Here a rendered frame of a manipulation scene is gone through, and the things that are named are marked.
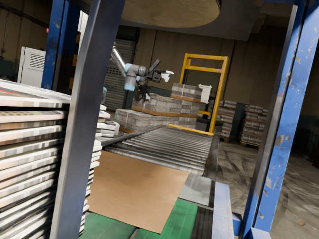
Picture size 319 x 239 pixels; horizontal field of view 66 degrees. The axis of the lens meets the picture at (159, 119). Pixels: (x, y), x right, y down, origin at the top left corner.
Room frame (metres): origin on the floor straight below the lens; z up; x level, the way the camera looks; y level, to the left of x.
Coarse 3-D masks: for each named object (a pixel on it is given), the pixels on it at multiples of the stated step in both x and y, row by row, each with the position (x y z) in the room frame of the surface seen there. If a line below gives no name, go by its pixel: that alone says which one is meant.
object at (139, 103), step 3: (135, 93) 2.95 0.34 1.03; (138, 93) 2.92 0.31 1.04; (135, 96) 2.94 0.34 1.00; (138, 96) 2.92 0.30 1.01; (144, 96) 2.87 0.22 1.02; (135, 99) 2.94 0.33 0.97; (138, 99) 2.91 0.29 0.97; (132, 102) 2.95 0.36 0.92; (135, 102) 2.93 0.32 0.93; (138, 102) 2.91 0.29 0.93; (141, 102) 2.88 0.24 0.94; (132, 105) 2.95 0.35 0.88; (135, 105) 2.92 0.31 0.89; (138, 105) 2.90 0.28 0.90; (141, 105) 2.87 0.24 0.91
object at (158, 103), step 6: (150, 96) 2.83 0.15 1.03; (156, 96) 2.78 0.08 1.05; (162, 96) 2.80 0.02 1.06; (150, 102) 2.81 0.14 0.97; (156, 102) 2.77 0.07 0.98; (162, 102) 2.83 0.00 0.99; (168, 102) 2.94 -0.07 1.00; (150, 108) 2.80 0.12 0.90; (156, 108) 2.76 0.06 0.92; (162, 108) 2.85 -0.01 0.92; (168, 108) 2.96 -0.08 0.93
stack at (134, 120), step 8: (120, 112) 2.67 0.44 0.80; (128, 112) 2.62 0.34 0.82; (136, 112) 2.73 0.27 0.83; (120, 120) 2.66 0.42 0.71; (128, 120) 2.60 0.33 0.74; (136, 120) 2.55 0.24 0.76; (144, 120) 2.57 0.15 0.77; (152, 120) 2.70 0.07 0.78; (160, 120) 2.86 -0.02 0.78; (168, 120) 3.01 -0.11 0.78; (176, 120) 3.19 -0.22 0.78; (184, 120) 3.40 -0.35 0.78; (128, 128) 2.60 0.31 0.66; (136, 128) 2.54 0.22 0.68; (144, 128) 2.60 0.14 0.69; (176, 128) 3.23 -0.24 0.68; (120, 136) 2.64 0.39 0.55
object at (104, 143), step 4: (160, 124) 2.29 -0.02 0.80; (148, 128) 1.89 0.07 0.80; (152, 128) 1.94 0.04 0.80; (156, 128) 1.98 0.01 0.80; (136, 132) 1.59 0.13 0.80; (140, 132) 1.62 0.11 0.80; (144, 132) 1.66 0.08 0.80; (124, 136) 1.39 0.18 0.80; (128, 136) 1.41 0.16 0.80; (132, 136) 1.44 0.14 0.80; (108, 140) 1.20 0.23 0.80; (112, 140) 1.22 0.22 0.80; (116, 140) 1.24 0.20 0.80; (120, 140) 1.25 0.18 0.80; (104, 144) 1.11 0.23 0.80; (108, 144) 1.12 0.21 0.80
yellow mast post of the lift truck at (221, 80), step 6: (228, 60) 3.92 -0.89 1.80; (222, 66) 3.97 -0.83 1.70; (222, 72) 3.88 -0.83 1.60; (222, 78) 3.87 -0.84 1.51; (222, 84) 3.88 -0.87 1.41; (216, 90) 3.92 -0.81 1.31; (216, 96) 3.89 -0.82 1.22; (216, 102) 3.87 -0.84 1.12; (216, 108) 3.87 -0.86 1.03; (216, 114) 3.91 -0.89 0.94; (210, 120) 3.91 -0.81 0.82; (210, 126) 3.88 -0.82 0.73; (210, 132) 3.87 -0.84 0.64
